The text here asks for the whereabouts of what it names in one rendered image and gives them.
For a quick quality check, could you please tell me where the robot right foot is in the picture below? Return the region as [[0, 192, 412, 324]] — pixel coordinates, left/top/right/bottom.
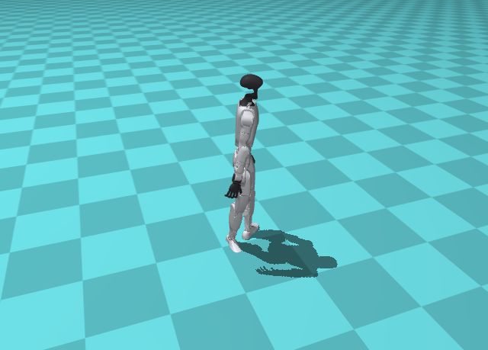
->
[[226, 234, 242, 253]]

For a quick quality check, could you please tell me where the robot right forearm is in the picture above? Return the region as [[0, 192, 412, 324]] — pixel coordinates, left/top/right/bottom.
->
[[233, 146, 249, 181]]

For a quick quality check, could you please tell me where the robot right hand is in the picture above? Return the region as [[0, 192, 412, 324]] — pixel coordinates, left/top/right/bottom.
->
[[225, 173, 242, 198]]

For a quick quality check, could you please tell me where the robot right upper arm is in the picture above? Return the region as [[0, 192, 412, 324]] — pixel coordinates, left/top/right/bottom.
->
[[238, 111, 254, 153]]

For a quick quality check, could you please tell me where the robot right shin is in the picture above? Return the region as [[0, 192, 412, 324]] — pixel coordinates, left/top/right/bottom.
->
[[229, 204, 242, 241]]

